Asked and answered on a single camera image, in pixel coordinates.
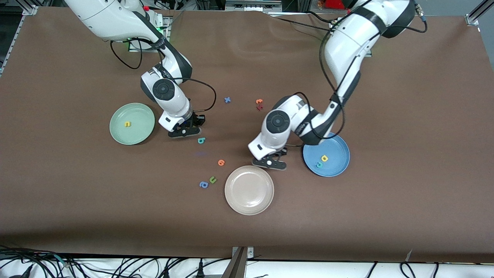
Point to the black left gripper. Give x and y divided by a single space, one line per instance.
281 153

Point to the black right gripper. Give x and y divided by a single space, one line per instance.
196 121

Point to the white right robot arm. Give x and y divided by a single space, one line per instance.
166 90

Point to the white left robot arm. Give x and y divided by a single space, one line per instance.
278 121

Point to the beige plate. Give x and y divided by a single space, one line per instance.
249 190

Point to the blue plate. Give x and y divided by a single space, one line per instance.
335 162

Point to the blue foam letter a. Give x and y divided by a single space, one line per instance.
203 185

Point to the light green plate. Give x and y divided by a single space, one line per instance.
132 133

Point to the brown table cover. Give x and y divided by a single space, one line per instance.
386 212

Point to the grey metal background panel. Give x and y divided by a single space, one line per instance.
252 4

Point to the red background object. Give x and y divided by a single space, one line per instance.
335 4

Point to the metal table edge bracket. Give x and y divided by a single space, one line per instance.
237 266

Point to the aluminium frame profile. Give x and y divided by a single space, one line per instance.
475 15
15 38

